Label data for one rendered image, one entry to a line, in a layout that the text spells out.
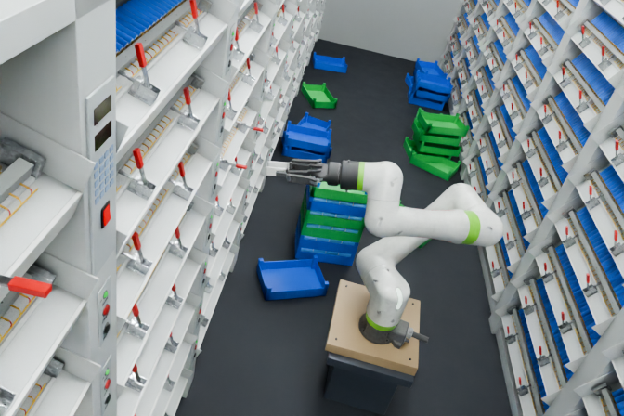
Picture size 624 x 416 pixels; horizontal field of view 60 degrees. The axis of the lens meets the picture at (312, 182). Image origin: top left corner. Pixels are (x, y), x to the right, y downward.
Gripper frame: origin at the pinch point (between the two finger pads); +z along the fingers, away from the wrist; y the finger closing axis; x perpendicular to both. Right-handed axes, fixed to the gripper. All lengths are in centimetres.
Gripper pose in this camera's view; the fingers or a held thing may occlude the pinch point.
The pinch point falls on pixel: (277, 168)
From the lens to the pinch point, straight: 174.9
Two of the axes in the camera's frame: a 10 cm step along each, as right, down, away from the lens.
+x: 0.2, -8.4, -5.4
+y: 1.3, -5.4, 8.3
